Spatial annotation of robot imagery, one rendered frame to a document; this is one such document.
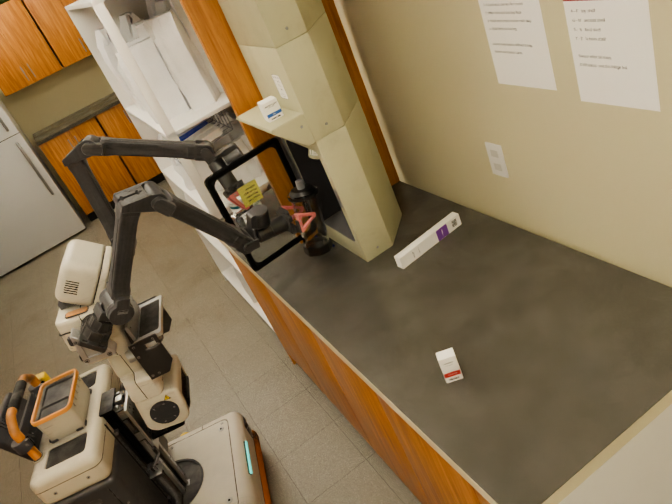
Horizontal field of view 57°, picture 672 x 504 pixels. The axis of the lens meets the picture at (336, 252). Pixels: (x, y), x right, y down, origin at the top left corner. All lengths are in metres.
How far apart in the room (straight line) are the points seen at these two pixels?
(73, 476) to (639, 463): 1.71
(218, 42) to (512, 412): 1.45
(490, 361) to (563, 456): 0.33
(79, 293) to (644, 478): 1.65
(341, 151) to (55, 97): 5.59
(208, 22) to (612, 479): 1.71
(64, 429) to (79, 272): 0.62
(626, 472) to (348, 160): 1.15
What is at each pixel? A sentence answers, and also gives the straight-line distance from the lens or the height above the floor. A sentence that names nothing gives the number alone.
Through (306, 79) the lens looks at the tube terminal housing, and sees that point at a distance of 1.87.
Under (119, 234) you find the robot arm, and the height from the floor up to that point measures 1.46.
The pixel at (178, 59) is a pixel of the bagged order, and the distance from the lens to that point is 3.07.
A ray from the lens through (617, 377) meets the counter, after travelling 1.52.
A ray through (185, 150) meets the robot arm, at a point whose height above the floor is 1.47.
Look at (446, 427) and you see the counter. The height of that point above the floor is 0.94.
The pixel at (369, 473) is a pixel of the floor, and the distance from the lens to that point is 2.73.
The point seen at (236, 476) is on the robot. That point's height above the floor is 0.28.
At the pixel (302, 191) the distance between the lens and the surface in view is 2.06.
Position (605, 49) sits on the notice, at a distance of 1.50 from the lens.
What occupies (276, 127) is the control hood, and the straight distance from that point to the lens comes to 1.86.
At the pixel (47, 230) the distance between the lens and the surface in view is 6.86.
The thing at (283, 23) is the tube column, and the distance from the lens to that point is 1.84.
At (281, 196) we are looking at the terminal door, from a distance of 2.23.
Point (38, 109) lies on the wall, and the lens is 7.31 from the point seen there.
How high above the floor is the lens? 2.06
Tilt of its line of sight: 30 degrees down
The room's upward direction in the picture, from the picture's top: 25 degrees counter-clockwise
